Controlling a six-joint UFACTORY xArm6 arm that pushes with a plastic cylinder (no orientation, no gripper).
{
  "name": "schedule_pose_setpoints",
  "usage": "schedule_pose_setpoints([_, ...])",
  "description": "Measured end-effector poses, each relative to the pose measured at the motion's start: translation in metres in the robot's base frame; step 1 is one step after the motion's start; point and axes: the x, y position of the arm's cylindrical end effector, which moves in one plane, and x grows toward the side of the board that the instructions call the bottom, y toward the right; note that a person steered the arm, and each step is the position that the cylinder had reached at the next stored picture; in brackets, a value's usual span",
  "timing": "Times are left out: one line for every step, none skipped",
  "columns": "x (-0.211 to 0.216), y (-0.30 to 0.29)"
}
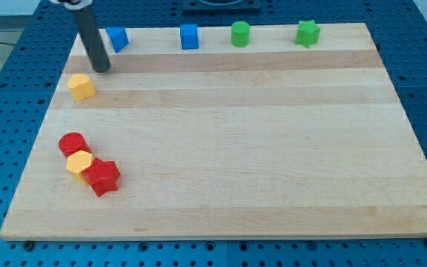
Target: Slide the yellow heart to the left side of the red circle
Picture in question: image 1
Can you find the white rod mount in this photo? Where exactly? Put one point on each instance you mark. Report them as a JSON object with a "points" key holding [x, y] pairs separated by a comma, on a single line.
{"points": [[73, 4]]}

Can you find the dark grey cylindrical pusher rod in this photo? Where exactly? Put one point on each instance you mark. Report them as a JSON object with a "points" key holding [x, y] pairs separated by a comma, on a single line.
{"points": [[88, 29]]}

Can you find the yellow heart block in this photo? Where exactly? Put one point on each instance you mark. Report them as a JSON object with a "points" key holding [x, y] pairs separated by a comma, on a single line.
{"points": [[81, 87]]}

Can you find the blue triangle block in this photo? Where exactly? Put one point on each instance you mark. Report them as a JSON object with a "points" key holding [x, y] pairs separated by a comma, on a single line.
{"points": [[118, 37]]}

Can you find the blue cube block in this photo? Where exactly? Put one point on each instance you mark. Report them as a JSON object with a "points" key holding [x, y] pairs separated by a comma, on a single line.
{"points": [[189, 36]]}

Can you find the red cylinder block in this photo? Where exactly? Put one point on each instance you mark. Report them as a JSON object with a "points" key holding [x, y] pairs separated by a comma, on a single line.
{"points": [[73, 142]]}

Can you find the yellow hexagon block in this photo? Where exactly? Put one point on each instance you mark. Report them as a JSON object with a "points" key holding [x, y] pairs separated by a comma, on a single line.
{"points": [[77, 163]]}

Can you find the red star block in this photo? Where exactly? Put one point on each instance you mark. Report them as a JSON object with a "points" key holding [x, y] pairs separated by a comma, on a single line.
{"points": [[102, 176]]}

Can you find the green cylinder block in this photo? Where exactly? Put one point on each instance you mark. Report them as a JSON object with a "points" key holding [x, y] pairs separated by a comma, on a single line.
{"points": [[240, 34]]}

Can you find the light wooden board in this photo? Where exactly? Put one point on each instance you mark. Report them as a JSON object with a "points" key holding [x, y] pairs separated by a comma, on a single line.
{"points": [[269, 141]]}

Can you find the green star block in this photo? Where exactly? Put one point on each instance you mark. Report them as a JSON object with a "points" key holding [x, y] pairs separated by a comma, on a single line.
{"points": [[308, 33]]}

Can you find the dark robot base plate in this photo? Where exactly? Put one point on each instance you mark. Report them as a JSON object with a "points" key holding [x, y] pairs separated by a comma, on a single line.
{"points": [[221, 5]]}

